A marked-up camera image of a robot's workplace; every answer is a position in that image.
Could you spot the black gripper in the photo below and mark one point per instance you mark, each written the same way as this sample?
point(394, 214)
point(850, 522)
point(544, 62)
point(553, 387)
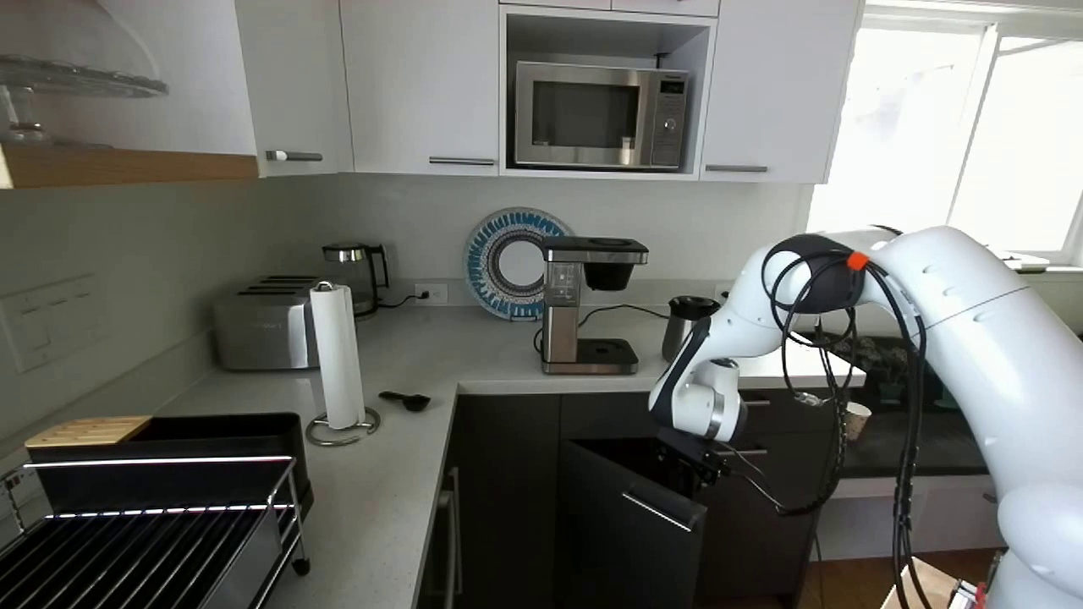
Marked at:
point(700, 442)

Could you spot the dark grey cabinet door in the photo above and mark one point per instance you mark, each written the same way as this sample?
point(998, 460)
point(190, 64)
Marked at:
point(628, 551)

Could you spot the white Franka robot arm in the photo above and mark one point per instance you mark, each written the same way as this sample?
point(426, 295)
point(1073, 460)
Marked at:
point(994, 341)

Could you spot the dark lower cabinet unit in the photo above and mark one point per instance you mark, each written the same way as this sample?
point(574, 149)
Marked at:
point(510, 496)

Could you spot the white upper cabinet door by window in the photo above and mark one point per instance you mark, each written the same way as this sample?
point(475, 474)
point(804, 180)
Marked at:
point(780, 89)

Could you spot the wide white upper cabinet door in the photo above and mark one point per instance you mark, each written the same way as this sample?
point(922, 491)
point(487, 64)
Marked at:
point(426, 87)

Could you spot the narrow white upper cabinet door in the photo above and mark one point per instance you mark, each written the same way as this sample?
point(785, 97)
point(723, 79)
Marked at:
point(293, 87)

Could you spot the white paper cup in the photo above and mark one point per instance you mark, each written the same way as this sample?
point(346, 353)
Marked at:
point(859, 421)

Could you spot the dark steel jug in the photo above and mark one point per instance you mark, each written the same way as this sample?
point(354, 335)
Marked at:
point(685, 327)

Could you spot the black device on shelf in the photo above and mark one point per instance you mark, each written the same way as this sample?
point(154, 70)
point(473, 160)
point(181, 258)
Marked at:
point(899, 373)

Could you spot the black silver coffee maker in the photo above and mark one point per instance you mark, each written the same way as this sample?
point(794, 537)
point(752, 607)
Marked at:
point(587, 306)

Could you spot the light brown box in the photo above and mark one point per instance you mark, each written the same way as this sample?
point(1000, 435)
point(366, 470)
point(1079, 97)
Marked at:
point(928, 586)

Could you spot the blue patterned decorative plate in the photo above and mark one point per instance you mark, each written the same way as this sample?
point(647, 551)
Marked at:
point(507, 266)

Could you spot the black measuring scoop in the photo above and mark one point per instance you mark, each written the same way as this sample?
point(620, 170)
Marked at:
point(409, 399)

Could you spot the stainless steel microwave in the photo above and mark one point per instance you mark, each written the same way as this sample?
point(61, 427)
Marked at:
point(603, 114)

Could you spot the metal paper towel holder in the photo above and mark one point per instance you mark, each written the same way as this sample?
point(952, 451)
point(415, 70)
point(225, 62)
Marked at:
point(342, 427)

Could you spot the white paper towel roll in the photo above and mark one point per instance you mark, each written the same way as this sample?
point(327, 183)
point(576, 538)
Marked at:
point(336, 356)

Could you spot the black electric kettle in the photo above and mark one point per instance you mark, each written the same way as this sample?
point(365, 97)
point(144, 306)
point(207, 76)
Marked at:
point(362, 273)

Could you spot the bright window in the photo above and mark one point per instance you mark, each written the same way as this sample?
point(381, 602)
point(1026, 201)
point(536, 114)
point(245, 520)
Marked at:
point(959, 123)

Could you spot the silver toaster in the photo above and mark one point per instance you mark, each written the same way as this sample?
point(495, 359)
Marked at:
point(266, 327)

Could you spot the wooden cutting board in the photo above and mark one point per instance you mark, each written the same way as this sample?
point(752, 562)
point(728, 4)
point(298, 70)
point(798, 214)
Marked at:
point(85, 430)

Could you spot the wooden shelf trim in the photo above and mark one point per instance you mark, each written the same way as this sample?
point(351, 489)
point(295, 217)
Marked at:
point(122, 166)

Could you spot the glass range hood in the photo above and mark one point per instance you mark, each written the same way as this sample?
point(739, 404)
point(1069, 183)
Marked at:
point(69, 56)

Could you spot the white wall outlet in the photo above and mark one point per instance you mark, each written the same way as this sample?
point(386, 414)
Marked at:
point(428, 291)

